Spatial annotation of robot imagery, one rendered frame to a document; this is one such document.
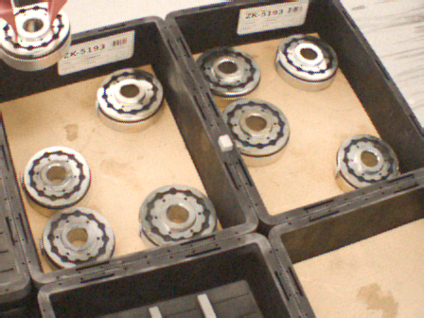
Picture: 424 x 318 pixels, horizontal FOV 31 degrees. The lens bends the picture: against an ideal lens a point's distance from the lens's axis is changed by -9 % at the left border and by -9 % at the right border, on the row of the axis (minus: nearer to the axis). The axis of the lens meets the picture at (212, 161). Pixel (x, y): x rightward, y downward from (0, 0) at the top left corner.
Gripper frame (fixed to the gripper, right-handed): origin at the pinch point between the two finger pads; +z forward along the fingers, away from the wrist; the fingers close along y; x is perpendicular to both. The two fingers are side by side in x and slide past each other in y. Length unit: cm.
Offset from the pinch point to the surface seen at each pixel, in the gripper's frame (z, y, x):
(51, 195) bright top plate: 19.0, -1.8, -15.3
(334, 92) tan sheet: 23, 46, -6
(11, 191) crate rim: 11.9, -7.5, -17.8
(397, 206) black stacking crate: 16, 43, -33
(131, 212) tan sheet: 22.1, 9.0, -19.1
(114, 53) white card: 18.0, 13.3, 6.5
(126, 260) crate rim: 11.8, 4.6, -31.3
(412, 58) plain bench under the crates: 37, 75, 8
